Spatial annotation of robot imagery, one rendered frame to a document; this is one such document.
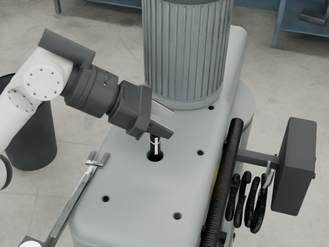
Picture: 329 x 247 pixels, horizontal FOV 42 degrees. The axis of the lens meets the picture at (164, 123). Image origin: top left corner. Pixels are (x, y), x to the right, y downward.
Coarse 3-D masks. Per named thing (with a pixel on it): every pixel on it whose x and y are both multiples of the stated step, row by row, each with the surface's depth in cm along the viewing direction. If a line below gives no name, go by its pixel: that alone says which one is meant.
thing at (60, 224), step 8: (96, 152) 92; (88, 160) 90; (104, 160) 90; (88, 168) 88; (96, 168) 89; (88, 176) 87; (80, 184) 85; (88, 184) 86; (80, 192) 84; (72, 200) 83; (64, 208) 81; (72, 208) 81; (64, 216) 80; (56, 224) 79; (64, 224) 79; (56, 232) 78; (48, 240) 76; (56, 240) 76
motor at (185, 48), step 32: (160, 0) 85; (192, 0) 82; (224, 0) 85; (160, 32) 89; (192, 32) 87; (224, 32) 92; (160, 64) 95; (192, 64) 93; (224, 64) 101; (160, 96) 102; (192, 96) 100
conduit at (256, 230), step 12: (240, 180) 141; (264, 180) 130; (240, 192) 145; (252, 192) 129; (264, 192) 127; (228, 204) 132; (240, 204) 128; (252, 204) 129; (264, 204) 127; (228, 216) 133; (240, 216) 130; (252, 216) 130; (252, 228) 132
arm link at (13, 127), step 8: (0, 112) 76; (0, 120) 77; (8, 120) 77; (0, 128) 77; (8, 128) 78; (16, 128) 79; (0, 136) 78; (8, 136) 79; (0, 144) 79; (8, 144) 81; (0, 152) 81; (0, 160) 85; (0, 168) 84; (8, 168) 86; (0, 176) 84; (8, 176) 86; (0, 184) 84
